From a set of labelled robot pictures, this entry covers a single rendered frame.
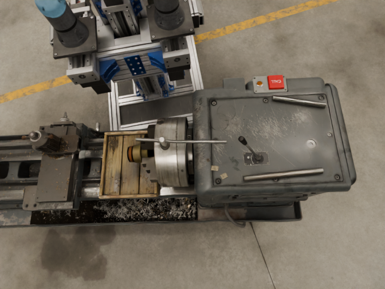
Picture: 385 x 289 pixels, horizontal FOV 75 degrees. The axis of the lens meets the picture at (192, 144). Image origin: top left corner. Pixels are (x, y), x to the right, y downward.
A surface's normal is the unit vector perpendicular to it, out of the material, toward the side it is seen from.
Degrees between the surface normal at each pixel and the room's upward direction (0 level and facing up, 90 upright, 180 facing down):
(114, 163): 0
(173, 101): 0
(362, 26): 0
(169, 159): 26
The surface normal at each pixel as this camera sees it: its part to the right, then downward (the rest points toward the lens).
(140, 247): -0.06, -0.30
